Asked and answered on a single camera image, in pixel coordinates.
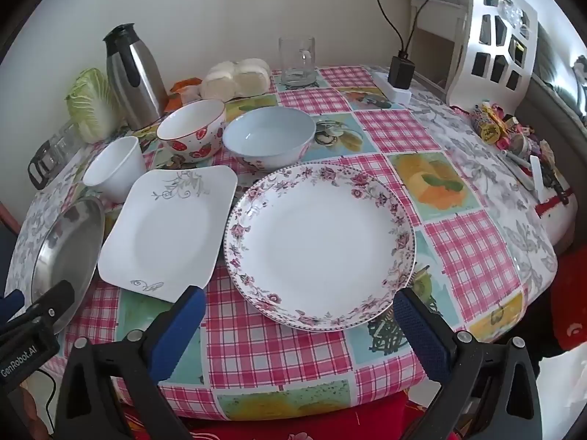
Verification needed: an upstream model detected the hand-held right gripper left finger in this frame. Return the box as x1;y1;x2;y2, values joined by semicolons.
54;285;207;440

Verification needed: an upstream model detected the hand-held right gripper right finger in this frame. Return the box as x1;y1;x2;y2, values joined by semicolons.
393;288;544;440

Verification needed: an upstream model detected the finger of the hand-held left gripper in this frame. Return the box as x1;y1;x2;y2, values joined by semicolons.
0;290;25;326
28;279;75;325

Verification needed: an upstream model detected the stainless steel basin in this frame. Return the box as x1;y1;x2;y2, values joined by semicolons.
30;197;106;335

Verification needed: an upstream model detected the square white plate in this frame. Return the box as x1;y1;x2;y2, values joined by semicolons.
98;168;238;303

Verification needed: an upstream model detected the round floral rim plate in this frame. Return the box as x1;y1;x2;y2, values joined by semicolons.
223;162;416;331

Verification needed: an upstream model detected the white square bowl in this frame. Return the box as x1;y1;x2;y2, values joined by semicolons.
83;136;144;204

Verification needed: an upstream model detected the strawberry print bowl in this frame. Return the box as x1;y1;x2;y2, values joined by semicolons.
156;99;227;163

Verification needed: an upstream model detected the light blue bowl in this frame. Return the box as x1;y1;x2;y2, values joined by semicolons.
222;107;317;172

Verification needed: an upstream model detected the pink plaid tablecloth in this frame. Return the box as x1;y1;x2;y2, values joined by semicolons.
59;65;558;422

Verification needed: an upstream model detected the red cloth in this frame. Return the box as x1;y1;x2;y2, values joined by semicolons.
550;245;587;358

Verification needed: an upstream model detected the clear drinking glass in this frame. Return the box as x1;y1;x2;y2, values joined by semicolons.
48;121;83;161

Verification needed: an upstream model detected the napa cabbage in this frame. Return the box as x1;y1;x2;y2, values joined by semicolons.
66;68;122;144

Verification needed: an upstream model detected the pile of snacks and tools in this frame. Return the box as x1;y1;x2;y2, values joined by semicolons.
474;101;575;216

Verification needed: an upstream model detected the yellow snack packet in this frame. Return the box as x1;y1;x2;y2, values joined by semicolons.
474;105;505;145

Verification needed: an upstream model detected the stainless steel thermos jug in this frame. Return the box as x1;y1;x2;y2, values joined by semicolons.
102;23;168;131

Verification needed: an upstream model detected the orange snack packet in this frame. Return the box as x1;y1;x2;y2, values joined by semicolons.
166;79;205;111

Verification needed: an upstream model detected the bag of steamed buns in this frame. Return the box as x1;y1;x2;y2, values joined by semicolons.
202;58;271;102

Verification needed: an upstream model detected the black power adapter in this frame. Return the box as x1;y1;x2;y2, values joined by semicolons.
390;49;416;90

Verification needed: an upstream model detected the white plastic chair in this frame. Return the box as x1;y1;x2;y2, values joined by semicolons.
447;0;538;111

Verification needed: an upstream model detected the clear glass mug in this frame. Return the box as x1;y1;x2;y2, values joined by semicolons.
278;37;317;86

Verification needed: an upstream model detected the glass pitcher black handle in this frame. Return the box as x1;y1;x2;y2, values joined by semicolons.
28;140;65;190

